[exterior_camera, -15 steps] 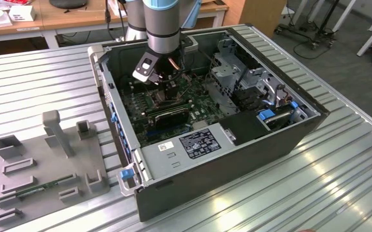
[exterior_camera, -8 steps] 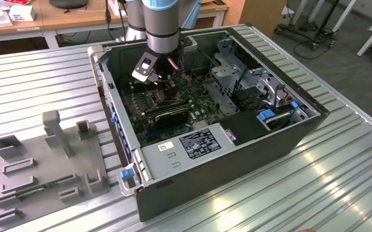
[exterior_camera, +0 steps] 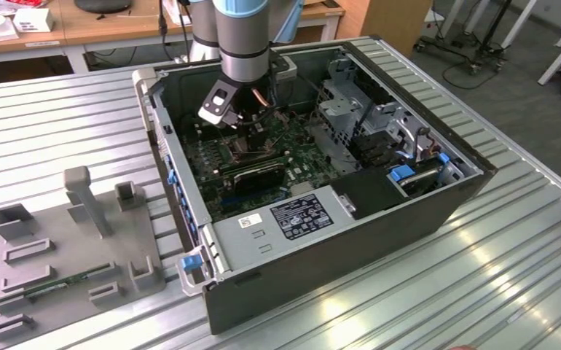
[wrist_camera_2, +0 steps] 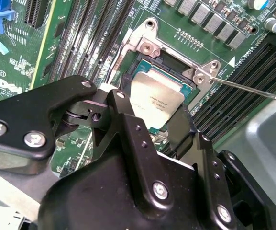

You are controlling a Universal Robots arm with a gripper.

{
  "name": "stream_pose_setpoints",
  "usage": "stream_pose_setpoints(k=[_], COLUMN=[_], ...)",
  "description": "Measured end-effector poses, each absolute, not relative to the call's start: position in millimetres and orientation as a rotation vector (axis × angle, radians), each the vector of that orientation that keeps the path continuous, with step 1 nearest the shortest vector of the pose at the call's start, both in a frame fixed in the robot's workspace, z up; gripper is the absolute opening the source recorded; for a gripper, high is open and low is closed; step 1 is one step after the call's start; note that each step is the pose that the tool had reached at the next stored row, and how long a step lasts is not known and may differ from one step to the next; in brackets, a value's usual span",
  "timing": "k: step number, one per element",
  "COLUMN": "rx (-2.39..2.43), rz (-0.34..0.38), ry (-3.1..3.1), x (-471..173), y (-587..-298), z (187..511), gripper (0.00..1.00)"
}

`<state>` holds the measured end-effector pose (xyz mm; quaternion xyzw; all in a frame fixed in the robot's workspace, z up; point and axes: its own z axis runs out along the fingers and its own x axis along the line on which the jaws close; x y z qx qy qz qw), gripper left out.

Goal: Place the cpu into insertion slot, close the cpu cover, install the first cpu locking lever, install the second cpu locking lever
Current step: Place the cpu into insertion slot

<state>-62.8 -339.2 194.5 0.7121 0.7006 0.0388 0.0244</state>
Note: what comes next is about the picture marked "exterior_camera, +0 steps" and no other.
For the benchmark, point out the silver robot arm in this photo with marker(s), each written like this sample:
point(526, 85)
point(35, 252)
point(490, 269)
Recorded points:
point(243, 43)

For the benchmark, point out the black RAM slot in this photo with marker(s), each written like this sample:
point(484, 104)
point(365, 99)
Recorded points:
point(251, 165)
point(215, 130)

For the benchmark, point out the CPU socket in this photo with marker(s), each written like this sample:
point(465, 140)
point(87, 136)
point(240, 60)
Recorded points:
point(240, 151)

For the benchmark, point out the blue expansion slot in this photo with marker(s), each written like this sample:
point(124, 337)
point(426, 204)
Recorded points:
point(233, 200)

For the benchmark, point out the metal drive cage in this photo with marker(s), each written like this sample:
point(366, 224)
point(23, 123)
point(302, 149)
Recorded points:
point(340, 105)

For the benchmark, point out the green motherboard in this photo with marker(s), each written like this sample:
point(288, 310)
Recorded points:
point(309, 164)

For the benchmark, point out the black graphics card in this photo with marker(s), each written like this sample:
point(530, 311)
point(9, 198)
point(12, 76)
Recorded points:
point(260, 180)

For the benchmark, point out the silver chipset heatsink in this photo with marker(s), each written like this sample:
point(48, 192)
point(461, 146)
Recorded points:
point(302, 187)

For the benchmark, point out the wooden desk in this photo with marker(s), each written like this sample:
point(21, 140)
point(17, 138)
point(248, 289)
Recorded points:
point(115, 25)

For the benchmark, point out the wooden cabinet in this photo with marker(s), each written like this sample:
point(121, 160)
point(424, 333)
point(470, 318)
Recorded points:
point(392, 22)

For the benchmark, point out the hard disk in blue carrier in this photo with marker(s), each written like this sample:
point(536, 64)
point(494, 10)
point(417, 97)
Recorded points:
point(401, 172)

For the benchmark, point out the grey power supply unit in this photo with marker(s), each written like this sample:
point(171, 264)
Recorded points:
point(245, 248)

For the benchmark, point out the black round object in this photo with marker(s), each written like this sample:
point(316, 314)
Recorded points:
point(103, 4)

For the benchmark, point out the blue case latch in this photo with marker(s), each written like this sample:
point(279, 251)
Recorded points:
point(192, 263)

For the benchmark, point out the white cardboard box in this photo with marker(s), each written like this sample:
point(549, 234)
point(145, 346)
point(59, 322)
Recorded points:
point(35, 18)

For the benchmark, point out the black wheeled stand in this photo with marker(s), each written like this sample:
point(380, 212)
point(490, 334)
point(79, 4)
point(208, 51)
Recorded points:
point(478, 54)

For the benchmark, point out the dark grey PC case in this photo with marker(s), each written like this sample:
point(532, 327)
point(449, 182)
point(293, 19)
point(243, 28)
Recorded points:
point(333, 273)

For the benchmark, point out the grey parts rack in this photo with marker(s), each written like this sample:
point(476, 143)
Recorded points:
point(76, 251)

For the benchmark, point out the green RAM stick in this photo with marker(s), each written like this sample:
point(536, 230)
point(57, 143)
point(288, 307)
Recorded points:
point(61, 282)

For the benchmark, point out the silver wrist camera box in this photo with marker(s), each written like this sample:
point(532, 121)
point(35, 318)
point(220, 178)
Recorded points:
point(216, 104)

